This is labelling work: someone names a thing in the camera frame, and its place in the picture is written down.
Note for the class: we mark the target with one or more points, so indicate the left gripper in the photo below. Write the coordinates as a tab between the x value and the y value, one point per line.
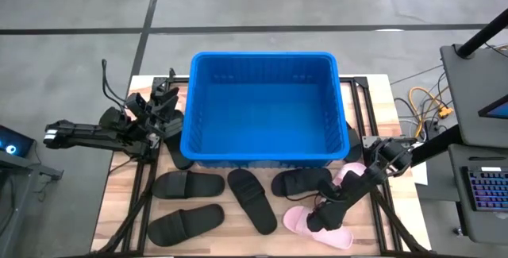
152	125

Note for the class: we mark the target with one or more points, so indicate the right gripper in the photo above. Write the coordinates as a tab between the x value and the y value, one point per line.
347	188

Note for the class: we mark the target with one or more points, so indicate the pink slide sandal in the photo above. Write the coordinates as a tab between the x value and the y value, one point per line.
337	239
353	169

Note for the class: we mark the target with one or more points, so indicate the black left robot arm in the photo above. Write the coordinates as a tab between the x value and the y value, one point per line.
87	133

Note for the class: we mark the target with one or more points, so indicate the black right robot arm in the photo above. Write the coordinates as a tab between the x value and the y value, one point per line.
393	155

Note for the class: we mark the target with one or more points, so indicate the blue plastic bin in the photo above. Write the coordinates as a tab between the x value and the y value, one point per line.
262	123

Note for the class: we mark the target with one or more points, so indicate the white paper sheet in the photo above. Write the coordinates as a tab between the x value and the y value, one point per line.
420	174

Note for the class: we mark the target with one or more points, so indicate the black desk crossbeam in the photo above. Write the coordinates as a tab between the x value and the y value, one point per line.
436	145

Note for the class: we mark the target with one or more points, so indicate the grey keyboard desk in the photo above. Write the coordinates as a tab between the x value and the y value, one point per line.
476	226

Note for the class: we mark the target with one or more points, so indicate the grey side desk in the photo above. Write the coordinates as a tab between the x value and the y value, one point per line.
29	166

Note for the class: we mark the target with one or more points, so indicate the backlit keyboard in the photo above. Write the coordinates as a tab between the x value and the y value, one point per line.
488	188

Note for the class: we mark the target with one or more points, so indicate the grey monitor stand desk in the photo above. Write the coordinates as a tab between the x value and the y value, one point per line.
468	91

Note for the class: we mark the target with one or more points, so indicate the tilted monitor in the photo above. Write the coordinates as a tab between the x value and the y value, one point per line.
498	110

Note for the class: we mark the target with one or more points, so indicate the black monitor stand pole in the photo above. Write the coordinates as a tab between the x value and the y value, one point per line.
480	35

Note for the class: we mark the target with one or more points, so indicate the grey metal bracket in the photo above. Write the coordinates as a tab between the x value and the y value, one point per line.
367	142

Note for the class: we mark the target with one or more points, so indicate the black aluminium table frame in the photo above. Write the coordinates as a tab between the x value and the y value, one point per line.
145	196

